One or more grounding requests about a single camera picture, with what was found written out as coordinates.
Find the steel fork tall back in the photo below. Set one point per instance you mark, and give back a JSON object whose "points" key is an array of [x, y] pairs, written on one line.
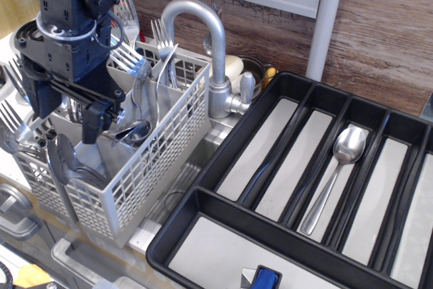
{"points": [[127, 14]]}

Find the grey plastic cutlery basket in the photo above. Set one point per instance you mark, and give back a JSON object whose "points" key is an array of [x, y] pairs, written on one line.
{"points": [[137, 176]]}

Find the steel fork centre back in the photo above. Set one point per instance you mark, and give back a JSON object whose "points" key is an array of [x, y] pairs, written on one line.
{"points": [[165, 45]]}

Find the steel fork left front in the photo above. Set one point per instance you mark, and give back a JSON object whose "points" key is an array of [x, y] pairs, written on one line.
{"points": [[20, 130]]}

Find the steel fork near gripper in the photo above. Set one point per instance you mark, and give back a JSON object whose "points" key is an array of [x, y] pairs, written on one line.
{"points": [[130, 61]]}

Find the black cutlery tray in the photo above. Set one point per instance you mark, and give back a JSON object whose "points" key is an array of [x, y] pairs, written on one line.
{"points": [[246, 206]]}

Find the steel sink basin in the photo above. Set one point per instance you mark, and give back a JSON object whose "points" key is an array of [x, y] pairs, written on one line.
{"points": [[201, 154]]}

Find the steel spoon in tray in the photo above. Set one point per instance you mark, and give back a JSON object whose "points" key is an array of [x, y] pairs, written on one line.
{"points": [[347, 149]]}

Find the blue handled tool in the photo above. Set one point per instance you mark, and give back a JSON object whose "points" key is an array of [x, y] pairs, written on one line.
{"points": [[260, 278]]}

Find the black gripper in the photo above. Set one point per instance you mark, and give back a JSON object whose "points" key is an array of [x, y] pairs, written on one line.
{"points": [[51, 70]]}

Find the small metal pot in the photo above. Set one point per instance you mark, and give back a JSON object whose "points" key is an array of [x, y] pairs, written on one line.
{"points": [[258, 70]]}

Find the big steel spoon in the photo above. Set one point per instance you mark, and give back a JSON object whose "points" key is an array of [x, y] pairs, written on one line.
{"points": [[131, 133]]}

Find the white metal rack post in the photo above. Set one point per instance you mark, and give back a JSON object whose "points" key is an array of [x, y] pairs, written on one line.
{"points": [[326, 17]]}

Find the large steel serving spoon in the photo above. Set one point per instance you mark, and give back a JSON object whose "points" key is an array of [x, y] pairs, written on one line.
{"points": [[58, 171]]}

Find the yellow banana toy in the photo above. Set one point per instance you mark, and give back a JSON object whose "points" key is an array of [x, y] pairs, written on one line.
{"points": [[270, 73]]}

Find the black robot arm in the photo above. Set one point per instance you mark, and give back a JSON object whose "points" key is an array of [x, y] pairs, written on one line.
{"points": [[74, 21]]}

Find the silver kitchen faucet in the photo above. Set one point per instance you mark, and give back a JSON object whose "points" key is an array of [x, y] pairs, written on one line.
{"points": [[222, 102]]}

